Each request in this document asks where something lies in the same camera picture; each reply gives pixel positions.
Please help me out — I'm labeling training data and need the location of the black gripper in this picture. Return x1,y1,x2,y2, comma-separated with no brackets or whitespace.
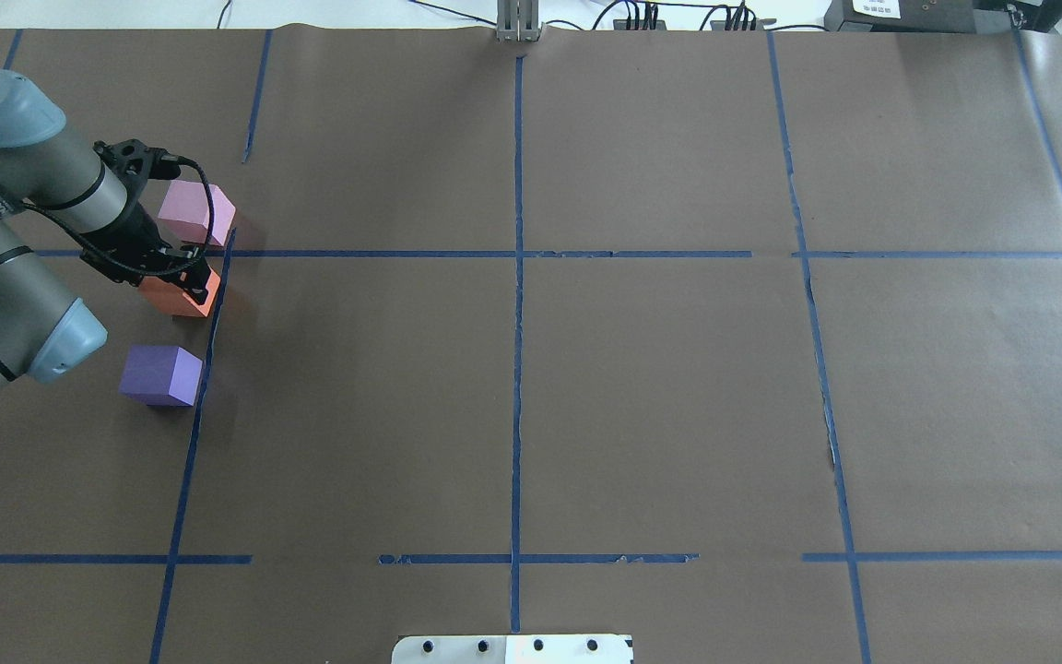
80,205,215,303

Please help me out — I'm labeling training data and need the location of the orange foam cube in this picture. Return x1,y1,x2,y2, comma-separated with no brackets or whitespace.
136,269,222,318

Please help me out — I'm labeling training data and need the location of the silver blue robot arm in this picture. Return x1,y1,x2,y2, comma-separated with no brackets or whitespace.
0,68,215,390

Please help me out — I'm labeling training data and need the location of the light pink foam cube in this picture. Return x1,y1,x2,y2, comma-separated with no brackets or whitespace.
159,180,237,246

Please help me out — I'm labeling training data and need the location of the dark purple foam cube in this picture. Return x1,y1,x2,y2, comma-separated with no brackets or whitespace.
118,345,203,408

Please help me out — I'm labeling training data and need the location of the orange black connector hub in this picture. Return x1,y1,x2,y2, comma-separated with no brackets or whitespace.
601,1,665,32

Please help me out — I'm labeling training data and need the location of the black box with label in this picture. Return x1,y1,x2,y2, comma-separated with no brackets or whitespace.
822,1,1009,34

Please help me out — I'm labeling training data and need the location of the aluminium frame post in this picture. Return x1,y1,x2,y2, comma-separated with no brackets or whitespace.
496,0,543,42

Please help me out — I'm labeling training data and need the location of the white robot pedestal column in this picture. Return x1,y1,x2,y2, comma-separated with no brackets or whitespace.
391,634,635,663

